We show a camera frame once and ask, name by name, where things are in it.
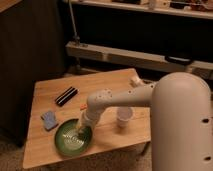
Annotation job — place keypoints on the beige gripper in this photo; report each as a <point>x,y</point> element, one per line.
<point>87,121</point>

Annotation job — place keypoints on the green ceramic bowl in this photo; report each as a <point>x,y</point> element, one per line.
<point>71,141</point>

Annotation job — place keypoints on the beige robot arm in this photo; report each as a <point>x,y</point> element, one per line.
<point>181,119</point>

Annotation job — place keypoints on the small orange object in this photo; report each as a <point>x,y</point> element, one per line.
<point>83,107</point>

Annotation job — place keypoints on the wooden table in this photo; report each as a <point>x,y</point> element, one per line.
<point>40,149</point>

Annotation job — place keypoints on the blue sponge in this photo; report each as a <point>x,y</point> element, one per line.
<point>49,120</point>

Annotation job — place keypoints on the white paper cup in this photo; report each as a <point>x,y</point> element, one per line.
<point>123,116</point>

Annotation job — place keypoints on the metal pole stand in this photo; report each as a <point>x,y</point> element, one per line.
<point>76,36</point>

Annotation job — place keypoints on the wooden shelf with items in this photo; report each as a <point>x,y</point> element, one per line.
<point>150,6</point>

